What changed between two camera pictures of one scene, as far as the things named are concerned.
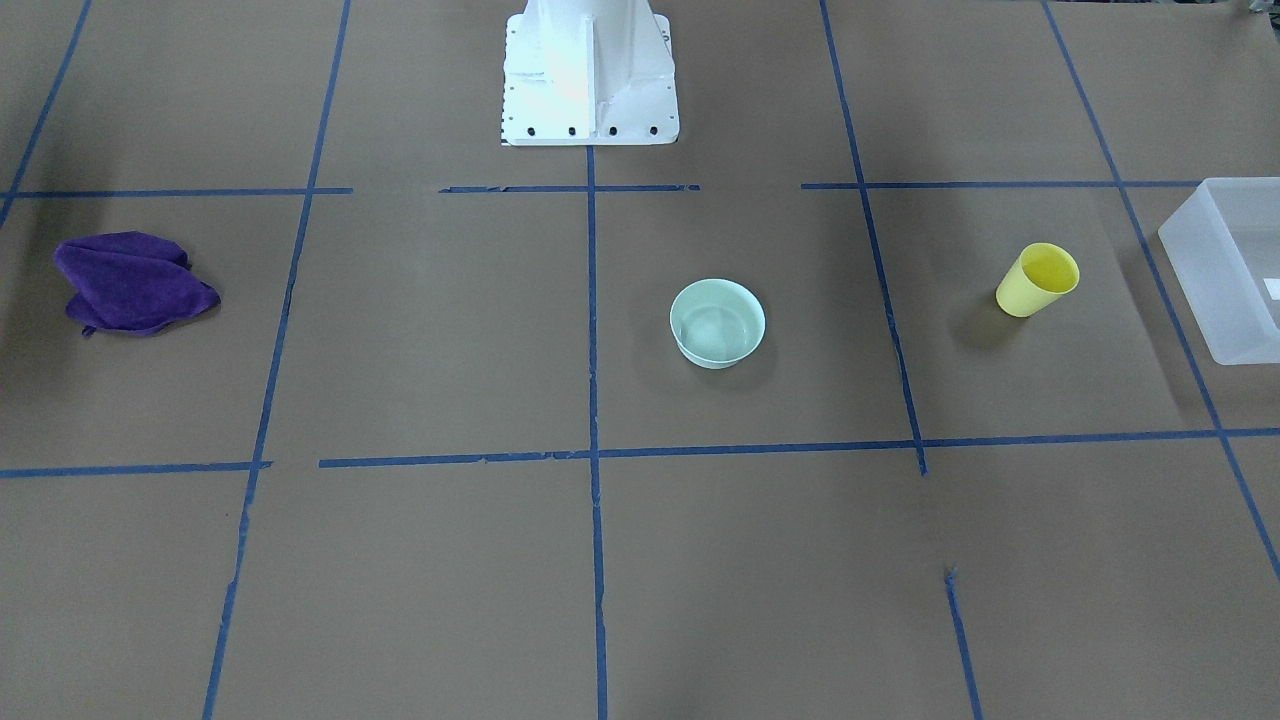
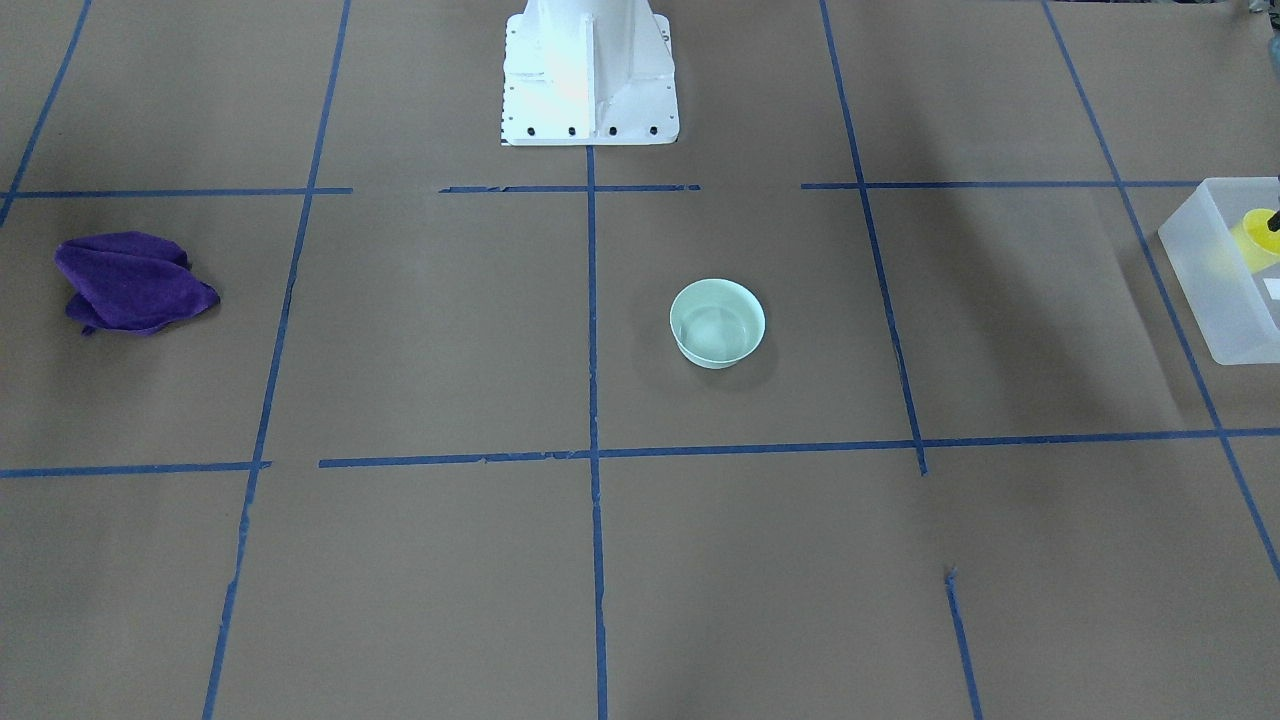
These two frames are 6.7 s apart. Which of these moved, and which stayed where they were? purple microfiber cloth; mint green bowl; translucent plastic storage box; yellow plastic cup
Moved: yellow plastic cup
Stayed: purple microfiber cloth; mint green bowl; translucent plastic storage box
